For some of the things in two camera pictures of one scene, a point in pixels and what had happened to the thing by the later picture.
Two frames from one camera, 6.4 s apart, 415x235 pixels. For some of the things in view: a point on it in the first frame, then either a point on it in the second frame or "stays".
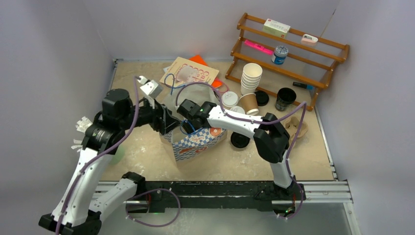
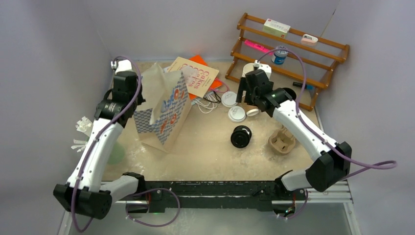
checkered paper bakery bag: (188, 146) -> (164, 105)
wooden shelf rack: (289, 63) stays
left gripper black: (162, 120) -> (140, 99)
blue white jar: (280, 55) stays
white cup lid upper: (229, 99) stays
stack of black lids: (239, 141) stays
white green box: (276, 28) stays
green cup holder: (119, 155) stays
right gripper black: (186, 125) -> (244, 86)
